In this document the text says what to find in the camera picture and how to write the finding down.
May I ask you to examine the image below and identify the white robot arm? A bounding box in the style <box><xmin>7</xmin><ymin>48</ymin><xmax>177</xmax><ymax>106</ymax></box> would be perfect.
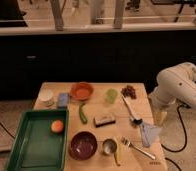
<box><xmin>148</xmin><ymin>62</ymin><xmax>196</xmax><ymax>126</ymax></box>

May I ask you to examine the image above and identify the green translucent cup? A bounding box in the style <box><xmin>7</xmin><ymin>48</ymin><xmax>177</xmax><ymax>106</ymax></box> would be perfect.
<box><xmin>106</xmin><ymin>89</ymin><xmax>118</xmax><ymax>104</ymax></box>

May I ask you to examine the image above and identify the metal measuring cup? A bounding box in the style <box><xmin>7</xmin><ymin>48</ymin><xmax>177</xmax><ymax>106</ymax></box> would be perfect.
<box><xmin>102</xmin><ymin>139</ymin><xmax>117</xmax><ymax>155</ymax></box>

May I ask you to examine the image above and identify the blue grey cloth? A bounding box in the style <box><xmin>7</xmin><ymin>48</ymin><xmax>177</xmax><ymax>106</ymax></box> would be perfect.
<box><xmin>140</xmin><ymin>122</ymin><xmax>162</xmax><ymax>148</ymax></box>

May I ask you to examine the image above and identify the large metal spoon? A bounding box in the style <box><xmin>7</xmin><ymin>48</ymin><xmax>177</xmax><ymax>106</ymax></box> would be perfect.
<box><xmin>122</xmin><ymin>97</ymin><xmax>143</xmax><ymax>125</ymax></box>

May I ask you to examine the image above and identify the brown dried fruit pile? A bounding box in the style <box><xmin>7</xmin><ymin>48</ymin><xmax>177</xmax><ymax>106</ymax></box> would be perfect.
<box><xmin>121</xmin><ymin>85</ymin><xmax>136</xmax><ymax>99</ymax></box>

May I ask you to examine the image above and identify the silver fork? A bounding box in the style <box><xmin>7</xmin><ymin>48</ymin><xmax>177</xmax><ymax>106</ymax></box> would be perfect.
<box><xmin>121</xmin><ymin>137</ymin><xmax>156</xmax><ymax>160</ymax></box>

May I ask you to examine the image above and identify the green chili pepper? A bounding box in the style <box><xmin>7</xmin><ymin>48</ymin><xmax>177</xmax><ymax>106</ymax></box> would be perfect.
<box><xmin>79</xmin><ymin>103</ymin><xmax>88</xmax><ymax>124</ymax></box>

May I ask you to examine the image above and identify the dark red bowl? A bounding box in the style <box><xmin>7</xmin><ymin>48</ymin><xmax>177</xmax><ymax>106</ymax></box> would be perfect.
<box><xmin>69</xmin><ymin>131</ymin><xmax>98</xmax><ymax>161</ymax></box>

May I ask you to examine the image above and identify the orange plastic bowl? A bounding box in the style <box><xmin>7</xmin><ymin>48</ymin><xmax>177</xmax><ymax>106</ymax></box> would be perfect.
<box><xmin>70</xmin><ymin>82</ymin><xmax>94</xmax><ymax>100</ymax></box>

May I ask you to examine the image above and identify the blue sponge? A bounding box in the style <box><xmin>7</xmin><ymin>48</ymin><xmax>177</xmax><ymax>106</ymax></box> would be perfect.
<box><xmin>57</xmin><ymin>93</ymin><xmax>69</xmax><ymax>108</ymax></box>

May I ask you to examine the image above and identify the orange ball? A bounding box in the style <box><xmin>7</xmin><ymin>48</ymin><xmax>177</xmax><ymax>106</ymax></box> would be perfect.
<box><xmin>51</xmin><ymin>120</ymin><xmax>64</xmax><ymax>133</ymax></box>

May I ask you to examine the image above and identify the green plastic tray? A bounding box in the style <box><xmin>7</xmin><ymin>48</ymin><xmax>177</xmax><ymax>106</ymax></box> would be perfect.
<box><xmin>4</xmin><ymin>109</ymin><xmax>69</xmax><ymax>171</ymax></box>

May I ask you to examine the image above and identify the black cable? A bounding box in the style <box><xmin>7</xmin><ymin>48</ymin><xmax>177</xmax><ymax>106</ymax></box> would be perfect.
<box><xmin>161</xmin><ymin>103</ymin><xmax>189</xmax><ymax>154</ymax></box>

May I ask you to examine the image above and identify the yellow green handled utensil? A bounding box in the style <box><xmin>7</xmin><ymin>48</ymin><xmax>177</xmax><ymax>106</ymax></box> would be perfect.
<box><xmin>113</xmin><ymin>137</ymin><xmax>121</xmax><ymax>167</ymax></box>

